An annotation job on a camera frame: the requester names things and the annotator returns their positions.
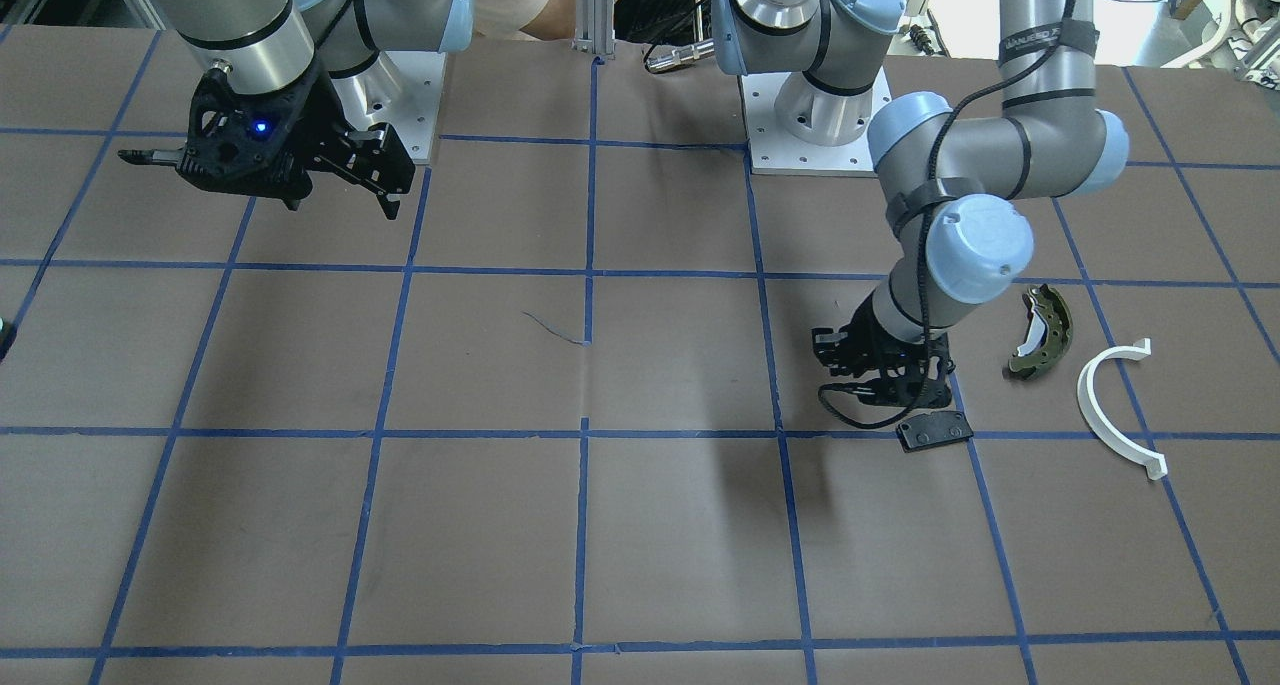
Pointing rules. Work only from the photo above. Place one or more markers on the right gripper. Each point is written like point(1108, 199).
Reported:
point(318, 117)

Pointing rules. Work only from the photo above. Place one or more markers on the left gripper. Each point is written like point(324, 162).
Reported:
point(872, 346)

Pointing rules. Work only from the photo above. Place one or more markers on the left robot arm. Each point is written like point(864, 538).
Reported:
point(950, 173)

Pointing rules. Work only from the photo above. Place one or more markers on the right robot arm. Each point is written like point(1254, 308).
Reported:
point(266, 44)

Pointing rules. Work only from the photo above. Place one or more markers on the small black rectangular plate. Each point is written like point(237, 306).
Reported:
point(935, 429)

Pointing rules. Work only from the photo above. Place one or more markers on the dark green curved part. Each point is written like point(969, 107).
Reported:
point(1049, 334)

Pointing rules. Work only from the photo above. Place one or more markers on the seated person beige shirt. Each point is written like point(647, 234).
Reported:
point(514, 20)

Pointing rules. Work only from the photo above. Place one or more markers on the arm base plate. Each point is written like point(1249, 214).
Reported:
point(402, 88)
point(795, 130)

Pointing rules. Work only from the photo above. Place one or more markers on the aluminium frame post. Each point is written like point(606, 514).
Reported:
point(594, 28)

